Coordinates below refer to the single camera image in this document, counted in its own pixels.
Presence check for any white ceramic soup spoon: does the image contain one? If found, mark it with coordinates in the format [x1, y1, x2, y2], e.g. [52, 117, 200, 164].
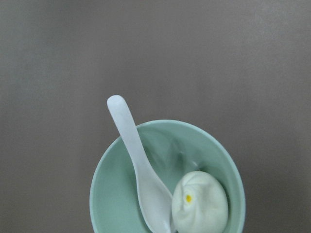
[107, 95, 175, 233]

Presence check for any white steamed bun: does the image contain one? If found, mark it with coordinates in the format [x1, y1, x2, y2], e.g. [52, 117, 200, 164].
[172, 171, 228, 233]

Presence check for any mint green bowl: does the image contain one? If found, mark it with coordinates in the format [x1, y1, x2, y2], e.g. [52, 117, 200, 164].
[89, 120, 245, 233]

